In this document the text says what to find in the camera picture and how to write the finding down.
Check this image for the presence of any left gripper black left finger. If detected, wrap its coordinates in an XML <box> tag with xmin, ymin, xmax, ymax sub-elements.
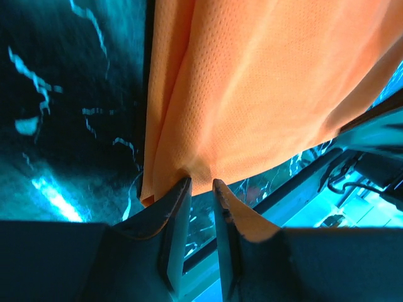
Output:
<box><xmin>77</xmin><ymin>177</ymin><xmax>192</xmax><ymax>301</ymax></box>

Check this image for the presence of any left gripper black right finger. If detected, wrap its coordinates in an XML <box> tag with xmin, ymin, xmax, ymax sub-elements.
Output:
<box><xmin>212</xmin><ymin>179</ymin><xmax>312</xmax><ymax>301</ymax></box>

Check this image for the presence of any orange t shirt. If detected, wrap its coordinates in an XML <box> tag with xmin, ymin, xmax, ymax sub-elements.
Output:
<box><xmin>140</xmin><ymin>1</ymin><xmax>402</xmax><ymax>206</ymax></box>

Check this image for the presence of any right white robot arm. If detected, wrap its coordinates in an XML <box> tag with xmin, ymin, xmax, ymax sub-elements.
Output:
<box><xmin>336</xmin><ymin>90</ymin><xmax>402</xmax><ymax>159</ymax></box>

